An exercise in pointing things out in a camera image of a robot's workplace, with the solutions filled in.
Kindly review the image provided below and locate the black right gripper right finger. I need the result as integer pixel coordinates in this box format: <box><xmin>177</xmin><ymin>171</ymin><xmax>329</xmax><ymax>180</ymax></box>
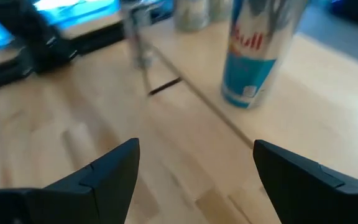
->
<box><xmin>253</xmin><ymin>139</ymin><xmax>358</xmax><ymax>224</ymax></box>

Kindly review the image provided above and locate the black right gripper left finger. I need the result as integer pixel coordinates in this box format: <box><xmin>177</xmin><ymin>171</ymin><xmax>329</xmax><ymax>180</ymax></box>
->
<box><xmin>0</xmin><ymin>138</ymin><xmax>141</xmax><ymax>224</ymax></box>

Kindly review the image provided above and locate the silver blue Red Bull can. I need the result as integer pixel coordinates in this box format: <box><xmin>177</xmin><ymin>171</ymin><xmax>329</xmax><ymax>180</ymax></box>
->
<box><xmin>221</xmin><ymin>0</ymin><xmax>311</xmax><ymax>110</ymax></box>

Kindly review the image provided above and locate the wooden shelf black metal frame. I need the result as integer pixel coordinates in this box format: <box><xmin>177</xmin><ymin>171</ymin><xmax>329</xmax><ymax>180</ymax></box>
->
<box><xmin>132</xmin><ymin>12</ymin><xmax>358</xmax><ymax>187</ymax></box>

